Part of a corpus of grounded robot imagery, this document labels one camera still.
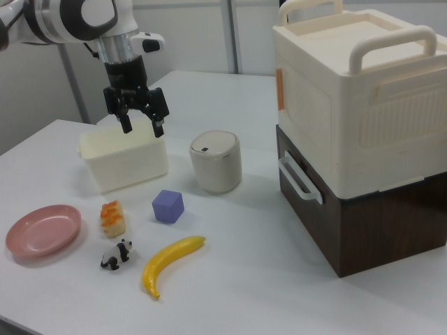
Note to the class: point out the white oven appliance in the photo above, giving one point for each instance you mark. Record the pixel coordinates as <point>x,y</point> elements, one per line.
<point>377,234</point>

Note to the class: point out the cream plastic tub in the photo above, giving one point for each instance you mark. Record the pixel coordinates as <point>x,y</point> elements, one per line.
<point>132,167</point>

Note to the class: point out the small beige lidded bin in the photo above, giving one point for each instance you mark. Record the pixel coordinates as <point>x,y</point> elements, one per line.
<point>216,164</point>

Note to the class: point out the toy bread with orange glaze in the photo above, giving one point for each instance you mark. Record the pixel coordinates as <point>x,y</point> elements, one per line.
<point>113,220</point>

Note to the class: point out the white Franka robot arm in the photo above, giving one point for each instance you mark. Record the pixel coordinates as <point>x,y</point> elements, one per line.
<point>63,21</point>

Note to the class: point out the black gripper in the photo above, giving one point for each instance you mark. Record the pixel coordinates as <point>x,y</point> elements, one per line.
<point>125,78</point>

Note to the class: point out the toy panda figure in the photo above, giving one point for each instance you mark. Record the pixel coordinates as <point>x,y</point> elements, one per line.
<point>117,254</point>

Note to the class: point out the yellow toy banana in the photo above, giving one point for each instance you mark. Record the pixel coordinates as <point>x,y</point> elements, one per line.
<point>164,261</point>

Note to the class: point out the pink plate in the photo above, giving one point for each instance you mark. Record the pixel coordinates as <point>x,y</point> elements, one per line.
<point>42,232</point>

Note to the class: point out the purple cube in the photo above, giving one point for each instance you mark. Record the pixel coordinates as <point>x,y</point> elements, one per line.
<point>167,207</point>

